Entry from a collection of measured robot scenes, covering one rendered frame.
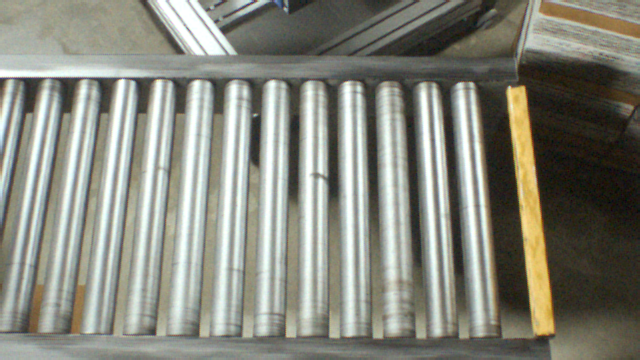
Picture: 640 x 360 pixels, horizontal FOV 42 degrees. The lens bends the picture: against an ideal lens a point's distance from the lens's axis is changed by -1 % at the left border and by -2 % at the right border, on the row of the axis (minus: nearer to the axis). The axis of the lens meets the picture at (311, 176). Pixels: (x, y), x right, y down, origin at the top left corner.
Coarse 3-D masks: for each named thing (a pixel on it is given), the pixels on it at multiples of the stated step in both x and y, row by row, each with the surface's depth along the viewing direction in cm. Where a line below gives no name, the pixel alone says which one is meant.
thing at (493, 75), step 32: (0, 64) 145; (32, 64) 145; (64, 64) 145; (96, 64) 145; (128, 64) 145; (160, 64) 145; (192, 64) 145; (224, 64) 145; (256, 64) 145; (288, 64) 145; (320, 64) 145; (352, 64) 145; (384, 64) 145; (416, 64) 145; (448, 64) 145; (480, 64) 145; (512, 64) 145; (32, 96) 149; (256, 96) 149; (448, 96) 148; (480, 96) 148
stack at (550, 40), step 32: (544, 0) 172; (576, 0) 168; (608, 0) 165; (544, 32) 179; (576, 32) 176; (608, 32) 173; (544, 64) 189; (576, 64) 185; (608, 64) 181; (544, 96) 200; (576, 96) 196; (576, 128) 207; (608, 128) 203; (544, 160) 225; (608, 160) 214
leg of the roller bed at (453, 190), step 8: (488, 120) 156; (496, 120) 156; (488, 128) 158; (488, 136) 161; (488, 144) 164; (448, 176) 184; (456, 176) 176; (456, 184) 179; (456, 192) 183; (456, 200) 187; (456, 208) 190; (456, 216) 195; (456, 224) 198
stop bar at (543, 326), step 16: (512, 96) 140; (512, 112) 139; (512, 128) 138; (528, 128) 137; (528, 144) 136; (528, 160) 135; (528, 176) 133; (528, 192) 132; (528, 208) 131; (528, 224) 130; (528, 240) 128; (528, 256) 127; (544, 256) 127; (528, 272) 127; (544, 272) 126; (544, 288) 125; (544, 304) 124; (544, 320) 123; (544, 336) 122
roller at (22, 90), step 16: (16, 80) 144; (0, 96) 143; (16, 96) 143; (0, 112) 141; (16, 112) 141; (0, 128) 139; (16, 128) 140; (0, 144) 138; (16, 144) 140; (0, 160) 137; (16, 160) 139; (0, 176) 136; (0, 192) 135; (0, 208) 134; (0, 224) 133; (0, 240) 132
